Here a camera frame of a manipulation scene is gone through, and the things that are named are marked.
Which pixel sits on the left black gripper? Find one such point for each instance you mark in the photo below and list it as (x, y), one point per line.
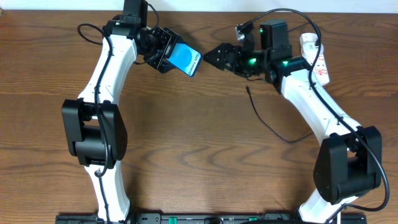
(166, 51)

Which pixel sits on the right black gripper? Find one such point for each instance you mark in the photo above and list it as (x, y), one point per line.
(225, 48)

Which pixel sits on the blue Samsung smartphone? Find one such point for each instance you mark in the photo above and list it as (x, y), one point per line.
(185, 58)

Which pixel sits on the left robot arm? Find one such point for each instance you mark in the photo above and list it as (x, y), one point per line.
(94, 128)

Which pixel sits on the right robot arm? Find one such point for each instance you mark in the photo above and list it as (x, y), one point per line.
(349, 160)

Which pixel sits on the white charger plug adapter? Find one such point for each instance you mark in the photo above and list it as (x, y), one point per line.
(309, 38)

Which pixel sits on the white power strip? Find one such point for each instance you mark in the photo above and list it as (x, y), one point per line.
(309, 51)

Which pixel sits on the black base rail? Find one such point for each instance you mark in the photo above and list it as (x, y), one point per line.
(155, 218)

